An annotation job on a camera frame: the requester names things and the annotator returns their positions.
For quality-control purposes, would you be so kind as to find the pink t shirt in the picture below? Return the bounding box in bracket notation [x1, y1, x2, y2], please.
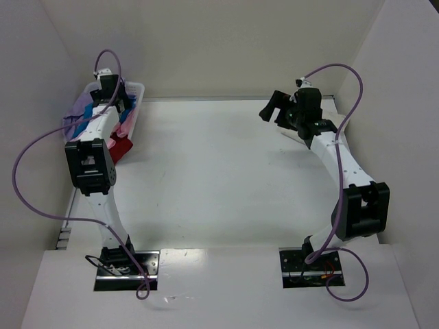
[106, 110, 137, 149]

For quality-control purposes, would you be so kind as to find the metal table edge bracket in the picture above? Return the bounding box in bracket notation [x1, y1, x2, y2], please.
[55, 227, 71, 250]

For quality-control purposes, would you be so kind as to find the white folded t shirt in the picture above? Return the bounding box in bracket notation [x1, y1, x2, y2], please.
[322, 110, 349, 132]

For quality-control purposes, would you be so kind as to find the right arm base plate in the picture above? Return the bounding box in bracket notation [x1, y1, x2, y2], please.
[279, 248, 345, 289]

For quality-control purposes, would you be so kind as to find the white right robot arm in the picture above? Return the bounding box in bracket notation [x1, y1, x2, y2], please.
[259, 87, 390, 265]

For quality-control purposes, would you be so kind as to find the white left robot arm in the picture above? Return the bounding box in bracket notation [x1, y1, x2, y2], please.
[64, 69, 134, 276]

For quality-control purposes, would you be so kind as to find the lavender t shirt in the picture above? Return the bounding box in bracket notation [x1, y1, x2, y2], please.
[62, 93, 93, 141]

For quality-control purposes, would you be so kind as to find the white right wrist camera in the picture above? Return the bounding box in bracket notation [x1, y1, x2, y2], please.
[295, 77, 313, 89]

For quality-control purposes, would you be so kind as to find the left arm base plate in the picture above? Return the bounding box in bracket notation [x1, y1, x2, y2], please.
[86, 250, 160, 292]

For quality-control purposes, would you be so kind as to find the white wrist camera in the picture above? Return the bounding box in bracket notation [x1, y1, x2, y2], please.
[295, 77, 313, 89]
[93, 68, 112, 80]

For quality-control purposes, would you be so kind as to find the white plastic laundry basket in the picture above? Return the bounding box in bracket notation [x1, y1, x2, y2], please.
[69, 82, 145, 143]

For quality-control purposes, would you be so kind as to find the blue t shirt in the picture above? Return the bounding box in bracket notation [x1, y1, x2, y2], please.
[63, 93, 137, 140]

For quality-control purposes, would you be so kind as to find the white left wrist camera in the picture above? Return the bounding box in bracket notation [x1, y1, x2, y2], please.
[93, 68, 112, 80]

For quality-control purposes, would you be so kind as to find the red t shirt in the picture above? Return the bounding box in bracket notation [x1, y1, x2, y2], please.
[108, 133, 133, 164]

